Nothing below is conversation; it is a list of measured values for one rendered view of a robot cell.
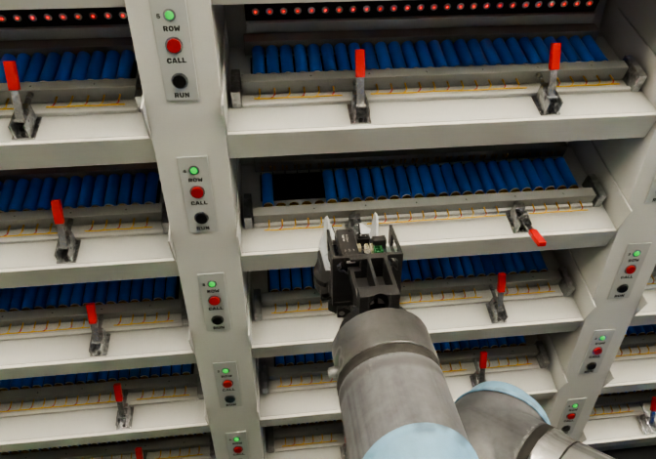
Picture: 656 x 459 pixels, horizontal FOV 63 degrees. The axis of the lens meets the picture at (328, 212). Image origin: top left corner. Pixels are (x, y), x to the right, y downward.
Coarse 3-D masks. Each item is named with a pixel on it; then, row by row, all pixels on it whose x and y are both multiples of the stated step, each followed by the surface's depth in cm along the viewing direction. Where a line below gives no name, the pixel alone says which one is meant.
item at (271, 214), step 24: (504, 192) 87; (528, 192) 87; (552, 192) 87; (576, 192) 88; (264, 216) 83; (288, 216) 83; (312, 216) 84; (336, 216) 85; (360, 216) 85; (480, 216) 86
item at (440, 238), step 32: (480, 160) 95; (576, 160) 96; (256, 192) 88; (608, 192) 87; (384, 224) 85; (416, 224) 86; (448, 224) 86; (480, 224) 86; (544, 224) 86; (576, 224) 87; (608, 224) 87; (256, 256) 81; (288, 256) 82; (416, 256) 86; (448, 256) 87
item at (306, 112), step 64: (448, 0) 79; (512, 0) 81; (576, 0) 82; (256, 64) 76; (320, 64) 76; (384, 64) 77; (448, 64) 79; (512, 64) 77; (576, 64) 78; (640, 64) 78; (256, 128) 70; (320, 128) 71; (384, 128) 72; (448, 128) 73; (512, 128) 74; (576, 128) 75; (640, 128) 77
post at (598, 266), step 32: (608, 0) 85; (640, 0) 78; (640, 32) 78; (608, 160) 87; (640, 160) 80; (640, 192) 82; (640, 224) 86; (576, 256) 99; (608, 256) 89; (608, 288) 93; (640, 288) 94; (608, 320) 98; (576, 352) 102; (608, 352) 103; (576, 384) 108
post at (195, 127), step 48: (144, 0) 60; (192, 0) 60; (144, 48) 62; (192, 48) 63; (144, 96) 66; (192, 144) 70; (192, 240) 78; (192, 288) 83; (240, 288) 84; (192, 336) 89; (240, 336) 90; (240, 384) 96
